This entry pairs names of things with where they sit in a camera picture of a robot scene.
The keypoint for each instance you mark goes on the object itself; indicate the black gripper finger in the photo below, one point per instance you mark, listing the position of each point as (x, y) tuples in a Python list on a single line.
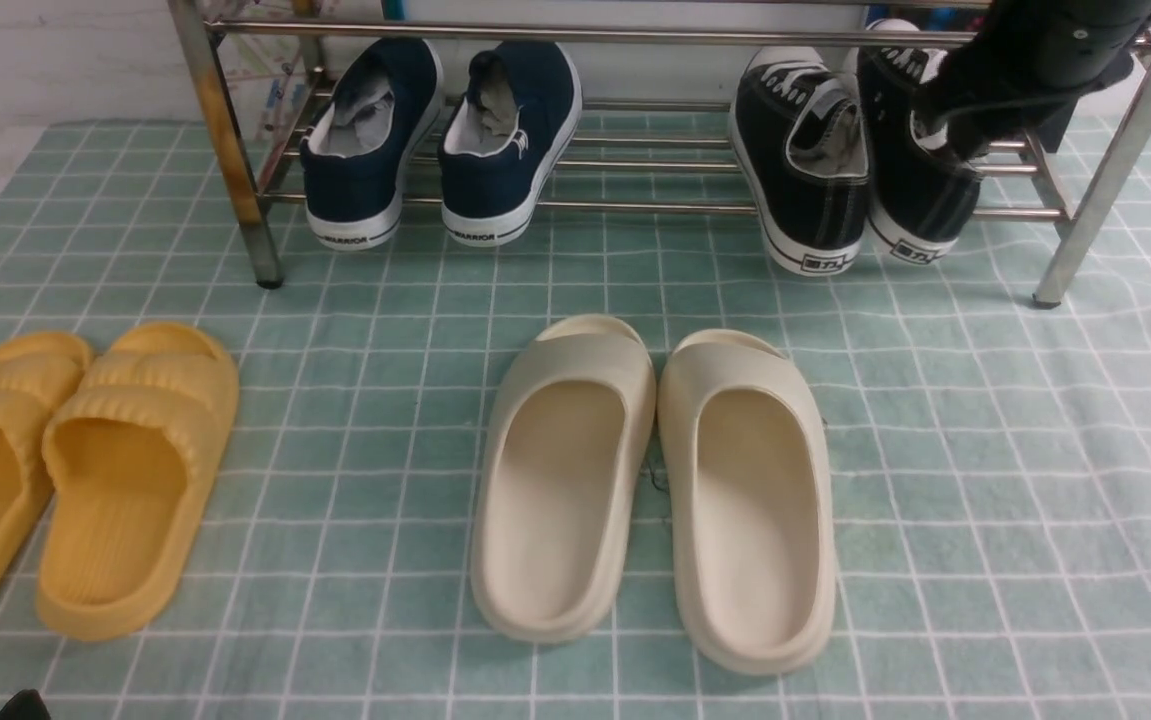
[(25, 705)]

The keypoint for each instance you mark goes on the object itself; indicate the navy canvas shoe left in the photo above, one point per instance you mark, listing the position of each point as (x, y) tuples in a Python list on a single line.
[(357, 150)]

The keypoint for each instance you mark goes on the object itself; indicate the navy canvas shoe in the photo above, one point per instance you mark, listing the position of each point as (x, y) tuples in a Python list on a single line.
[(357, 150), (519, 112)]

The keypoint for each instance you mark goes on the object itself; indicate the navy canvas shoe right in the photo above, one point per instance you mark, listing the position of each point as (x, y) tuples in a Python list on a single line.
[(519, 112)]

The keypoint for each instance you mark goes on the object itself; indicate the yellow slipper right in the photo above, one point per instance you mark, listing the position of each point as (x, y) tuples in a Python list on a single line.
[(133, 456)]

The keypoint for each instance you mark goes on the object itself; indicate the cream slipper left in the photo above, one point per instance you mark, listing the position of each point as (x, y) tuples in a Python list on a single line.
[(570, 426)]

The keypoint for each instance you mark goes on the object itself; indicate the cream slipper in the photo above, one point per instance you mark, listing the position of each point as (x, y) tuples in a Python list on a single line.
[(746, 456), (570, 426)]

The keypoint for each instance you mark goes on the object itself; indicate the cream slipper right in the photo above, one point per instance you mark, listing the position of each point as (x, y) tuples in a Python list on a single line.
[(746, 456)]

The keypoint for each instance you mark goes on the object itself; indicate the black sneaker left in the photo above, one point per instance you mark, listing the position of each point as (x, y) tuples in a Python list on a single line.
[(799, 138)]

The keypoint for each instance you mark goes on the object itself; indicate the black sneaker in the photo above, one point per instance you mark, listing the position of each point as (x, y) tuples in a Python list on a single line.
[(799, 138), (922, 194)]

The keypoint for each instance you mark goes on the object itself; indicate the green checkered floor mat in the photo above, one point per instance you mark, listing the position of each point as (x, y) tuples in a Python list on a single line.
[(992, 461)]

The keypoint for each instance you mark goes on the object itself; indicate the black sneaker right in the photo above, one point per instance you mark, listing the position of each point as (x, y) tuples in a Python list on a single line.
[(922, 194)]

